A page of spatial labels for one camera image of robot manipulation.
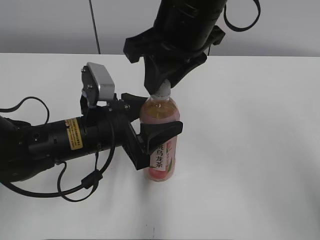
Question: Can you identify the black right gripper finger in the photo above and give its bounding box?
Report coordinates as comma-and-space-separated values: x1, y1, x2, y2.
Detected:
167, 52, 207, 88
143, 55, 173, 95

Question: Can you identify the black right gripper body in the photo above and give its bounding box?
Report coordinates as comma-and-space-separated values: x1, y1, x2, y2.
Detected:
123, 25, 225, 64

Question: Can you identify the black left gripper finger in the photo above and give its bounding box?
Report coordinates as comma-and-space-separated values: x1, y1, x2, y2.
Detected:
121, 93, 148, 122
140, 121, 183, 155

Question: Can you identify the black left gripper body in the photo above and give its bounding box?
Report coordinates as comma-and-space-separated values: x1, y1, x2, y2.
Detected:
80, 97, 150, 171

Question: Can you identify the white bottle cap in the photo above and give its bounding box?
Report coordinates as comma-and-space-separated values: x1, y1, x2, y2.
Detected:
150, 79, 171, 101

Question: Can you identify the peach oolong tea bottle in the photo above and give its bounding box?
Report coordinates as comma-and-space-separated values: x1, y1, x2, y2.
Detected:
139, 82, 181, 183

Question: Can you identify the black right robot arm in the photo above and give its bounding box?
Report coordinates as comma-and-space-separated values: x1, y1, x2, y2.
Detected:
123, 0, 227, 95

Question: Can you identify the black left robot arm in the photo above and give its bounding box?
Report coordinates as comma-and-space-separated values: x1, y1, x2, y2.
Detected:
0, 93, 183, 182

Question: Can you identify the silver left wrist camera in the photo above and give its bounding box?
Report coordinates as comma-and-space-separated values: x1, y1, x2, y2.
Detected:
81, 62, 115, 108

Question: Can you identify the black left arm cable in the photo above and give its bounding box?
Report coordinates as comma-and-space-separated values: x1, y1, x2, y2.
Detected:
0, 96, 116, 203

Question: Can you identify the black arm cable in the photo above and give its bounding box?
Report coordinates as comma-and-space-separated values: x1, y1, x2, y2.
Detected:
0, 96, 116, 203
223, 0, 261, 33

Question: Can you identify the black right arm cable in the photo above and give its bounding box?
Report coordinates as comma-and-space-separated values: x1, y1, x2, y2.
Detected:
223, 0, 261, 33

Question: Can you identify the black wall cable left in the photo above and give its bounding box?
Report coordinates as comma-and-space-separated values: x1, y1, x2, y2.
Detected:
88, 0, 101, 55

